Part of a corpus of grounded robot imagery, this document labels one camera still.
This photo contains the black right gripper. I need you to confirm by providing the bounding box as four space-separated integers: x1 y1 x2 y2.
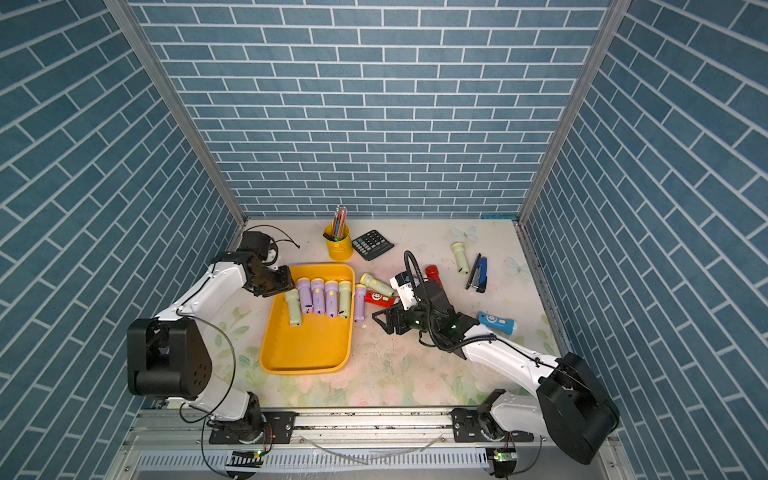
373 300 440 335

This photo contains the plain red flashlight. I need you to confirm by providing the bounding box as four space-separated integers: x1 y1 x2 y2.
425 265 442 286

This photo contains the pale green flashlight yellow head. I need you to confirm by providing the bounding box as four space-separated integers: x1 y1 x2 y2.
338 280 352 319

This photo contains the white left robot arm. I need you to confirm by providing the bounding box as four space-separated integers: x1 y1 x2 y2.
126 231 294 444

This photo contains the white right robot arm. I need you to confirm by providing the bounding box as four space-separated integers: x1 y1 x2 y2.
372 280 620 465

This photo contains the blue black stapler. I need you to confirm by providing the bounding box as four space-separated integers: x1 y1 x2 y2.
465 254 488 293

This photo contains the red flashlight white head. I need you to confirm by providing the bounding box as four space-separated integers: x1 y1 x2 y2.
365 291 398 308

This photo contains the yellow pencil cup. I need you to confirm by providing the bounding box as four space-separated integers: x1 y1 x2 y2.
323 224 354 262

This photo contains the yellow plastic tray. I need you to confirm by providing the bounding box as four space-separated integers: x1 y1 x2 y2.
259 263 355 375

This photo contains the black calculator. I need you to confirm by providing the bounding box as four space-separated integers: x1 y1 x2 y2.
351 229 394 261

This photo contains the coloured pencils bunch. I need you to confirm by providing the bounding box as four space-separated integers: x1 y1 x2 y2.
332 206 347 241

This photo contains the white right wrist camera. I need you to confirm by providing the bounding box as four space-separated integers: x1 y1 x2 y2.
390 271 420 310

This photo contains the aluminium front rail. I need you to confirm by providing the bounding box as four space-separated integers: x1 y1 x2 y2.
106 407 634 479

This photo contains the metal corner frame post left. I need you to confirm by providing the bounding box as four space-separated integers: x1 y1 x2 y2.
104 0 247 227

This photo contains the metal corner frame post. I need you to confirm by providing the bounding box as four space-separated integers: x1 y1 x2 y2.
104 0 247 227
518 0 631 226

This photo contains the metal corner frame post right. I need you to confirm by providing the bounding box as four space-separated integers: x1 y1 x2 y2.
518 0 631 226

